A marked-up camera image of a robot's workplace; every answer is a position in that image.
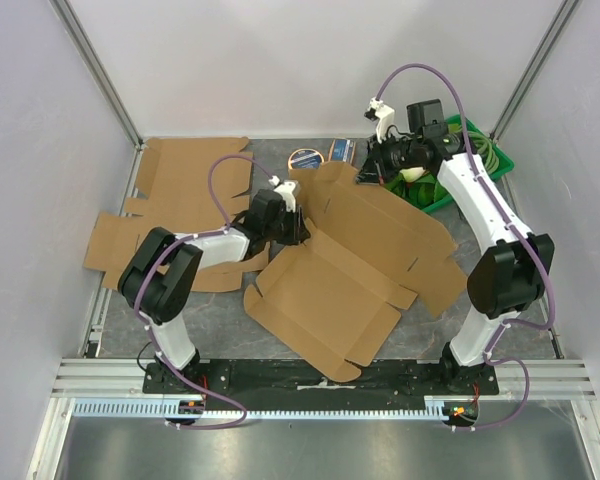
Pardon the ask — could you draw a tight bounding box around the green plastic tray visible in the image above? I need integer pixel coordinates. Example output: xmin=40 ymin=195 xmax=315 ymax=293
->
xmin=384 ymin=114 xmax=515 ymax=215

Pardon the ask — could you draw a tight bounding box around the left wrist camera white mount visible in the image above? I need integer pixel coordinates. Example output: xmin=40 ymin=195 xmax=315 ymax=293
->
xmin=268 ymin=175 xmax=300 ymax=212

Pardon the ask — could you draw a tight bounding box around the brown cardboard box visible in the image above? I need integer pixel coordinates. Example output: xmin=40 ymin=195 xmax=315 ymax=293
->
xmin=243 ymin=162 xmax=467 ymax=382

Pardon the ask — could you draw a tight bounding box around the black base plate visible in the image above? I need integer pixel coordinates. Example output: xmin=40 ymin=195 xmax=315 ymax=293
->
xmin=143 ymin=357 xmax=500 ymax=411

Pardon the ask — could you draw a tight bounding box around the flat cardboard sheet on left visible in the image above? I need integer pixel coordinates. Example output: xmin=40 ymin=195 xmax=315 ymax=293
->
xmin=83 ymin=137 xmax=269 ymax=293

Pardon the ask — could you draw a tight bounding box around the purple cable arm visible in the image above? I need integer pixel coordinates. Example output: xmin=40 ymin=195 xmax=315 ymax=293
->
xmin=132 ymin=153 xmax=281 ymax=430
xmin=375 ymin=63 xmax=556 ymax=432

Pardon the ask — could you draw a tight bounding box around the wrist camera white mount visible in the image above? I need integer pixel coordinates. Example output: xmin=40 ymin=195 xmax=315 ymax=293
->
xmin=268 ymin=175 xmax=300 ymax=212
xmin=364 ymin=98 xmax=395 ymax=143

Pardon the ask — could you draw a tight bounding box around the aluminium frame post left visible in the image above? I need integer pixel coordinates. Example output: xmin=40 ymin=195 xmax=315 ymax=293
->
xmin=49 ymin=0 xmax=144 ymax=150

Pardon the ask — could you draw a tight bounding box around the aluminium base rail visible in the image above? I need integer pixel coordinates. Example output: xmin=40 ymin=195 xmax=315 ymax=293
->
xmin=49 ymin=357 xmax=149 ymax=399

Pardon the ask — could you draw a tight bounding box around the aluminium frame post right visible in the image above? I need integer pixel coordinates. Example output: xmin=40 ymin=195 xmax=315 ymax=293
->
xmin=490 ymin=0 xmax=581 ymax=142

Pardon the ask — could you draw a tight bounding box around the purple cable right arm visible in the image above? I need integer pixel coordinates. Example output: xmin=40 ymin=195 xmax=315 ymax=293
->
xmin=375 ymin=63 xmax=556 ymax=432

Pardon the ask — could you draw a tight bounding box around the green leafy vegetable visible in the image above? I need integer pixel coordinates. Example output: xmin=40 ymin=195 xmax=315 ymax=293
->
xmin=386 ymin=174 xmax=451 ymax=211

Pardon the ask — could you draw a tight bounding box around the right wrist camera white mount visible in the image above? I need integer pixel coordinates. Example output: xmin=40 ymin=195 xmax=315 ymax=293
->
xmin=364 ymin=98 xmax=395 ymax=143

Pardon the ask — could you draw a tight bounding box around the aluminium frame post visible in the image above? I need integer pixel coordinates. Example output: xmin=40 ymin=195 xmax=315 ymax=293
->
xmin=490 ymin=0 xmax=581 ymax=142
xmin=49 ymin=0 xmax=144 ymax=150

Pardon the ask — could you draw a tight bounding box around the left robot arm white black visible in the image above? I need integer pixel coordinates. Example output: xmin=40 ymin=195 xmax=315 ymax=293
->
xmin=117 ymin=180 xmax=310 ymax=393

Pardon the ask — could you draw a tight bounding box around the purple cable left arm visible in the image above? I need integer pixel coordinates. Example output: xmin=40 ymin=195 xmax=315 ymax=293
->
xmin=132 ymin=153 xmax=281 ymax=430

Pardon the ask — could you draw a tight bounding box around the yellow tape roll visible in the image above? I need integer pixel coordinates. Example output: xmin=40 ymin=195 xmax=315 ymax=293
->
xmin=287 ymin=148 xmax=324 ymax=173

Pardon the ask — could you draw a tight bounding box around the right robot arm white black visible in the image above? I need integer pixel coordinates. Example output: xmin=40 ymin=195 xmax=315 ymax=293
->
xmin=355 ymin=98 xmax=555 ymax=394

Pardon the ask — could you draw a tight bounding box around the green long beans bundle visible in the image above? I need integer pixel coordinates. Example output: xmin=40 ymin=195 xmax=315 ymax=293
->
xmin=468 ymin=131 xmax=499 ymax=175

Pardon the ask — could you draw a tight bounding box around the yellow sponge block blue label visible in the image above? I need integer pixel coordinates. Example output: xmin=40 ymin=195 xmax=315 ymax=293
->
xmin=328 ymin=138 xmax=356 ymax=164

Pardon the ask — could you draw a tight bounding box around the grey slotted cable duct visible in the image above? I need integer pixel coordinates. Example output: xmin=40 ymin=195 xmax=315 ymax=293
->
xmin=73 ymin=398 xmax=470 ymax=421

